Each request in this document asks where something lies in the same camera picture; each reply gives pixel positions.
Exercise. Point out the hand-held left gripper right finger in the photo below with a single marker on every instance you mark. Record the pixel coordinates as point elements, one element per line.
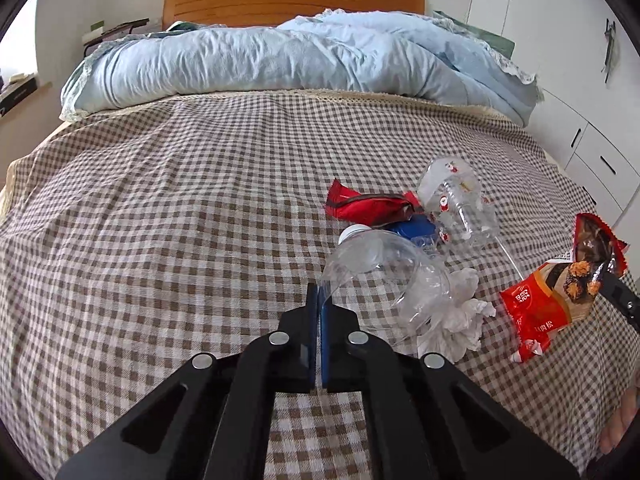
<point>327,350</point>

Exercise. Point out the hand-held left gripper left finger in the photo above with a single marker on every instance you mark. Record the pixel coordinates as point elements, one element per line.
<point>312,320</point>

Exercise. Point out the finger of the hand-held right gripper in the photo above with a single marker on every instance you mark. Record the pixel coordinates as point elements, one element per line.
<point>620,295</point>

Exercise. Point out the red snack bag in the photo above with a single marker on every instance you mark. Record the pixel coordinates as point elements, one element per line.
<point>540,305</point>

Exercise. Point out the clear plastic bottle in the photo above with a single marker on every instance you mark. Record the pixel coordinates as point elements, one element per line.
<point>380,270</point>

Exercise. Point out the red foil wrapper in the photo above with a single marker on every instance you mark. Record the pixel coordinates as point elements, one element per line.
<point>365,205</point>

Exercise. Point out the blue plastic cup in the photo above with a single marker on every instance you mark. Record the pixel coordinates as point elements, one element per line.
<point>412,230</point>

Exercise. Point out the white tissue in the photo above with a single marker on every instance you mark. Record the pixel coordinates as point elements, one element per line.
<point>460,310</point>

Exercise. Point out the clear printed plastic bag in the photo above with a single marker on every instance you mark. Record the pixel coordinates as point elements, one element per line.
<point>450,195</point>

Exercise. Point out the person's right hand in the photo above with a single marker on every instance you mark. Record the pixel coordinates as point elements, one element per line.
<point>617,430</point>

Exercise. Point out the red white small wrapper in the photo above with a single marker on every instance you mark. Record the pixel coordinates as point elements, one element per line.
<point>527,351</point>

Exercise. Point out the thin clear straw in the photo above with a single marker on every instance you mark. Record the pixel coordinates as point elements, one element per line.
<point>510,259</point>

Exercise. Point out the brown checkered bed sheet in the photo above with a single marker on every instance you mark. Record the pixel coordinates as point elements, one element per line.
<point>150,235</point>

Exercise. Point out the grey hanging cloth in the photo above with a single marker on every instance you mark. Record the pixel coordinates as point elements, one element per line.
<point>609,45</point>

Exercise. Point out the light blue duvet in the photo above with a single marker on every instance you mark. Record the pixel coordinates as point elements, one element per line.
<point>275,60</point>

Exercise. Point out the green pillow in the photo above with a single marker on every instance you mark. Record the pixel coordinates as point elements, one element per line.
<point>492,40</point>

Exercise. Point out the white wardrobe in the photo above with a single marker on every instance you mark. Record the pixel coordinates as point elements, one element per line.
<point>545,10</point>

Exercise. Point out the small bedside table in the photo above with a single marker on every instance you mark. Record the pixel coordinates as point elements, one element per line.
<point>120,27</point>

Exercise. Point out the black box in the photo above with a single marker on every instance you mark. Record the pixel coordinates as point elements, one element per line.
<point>17,92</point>

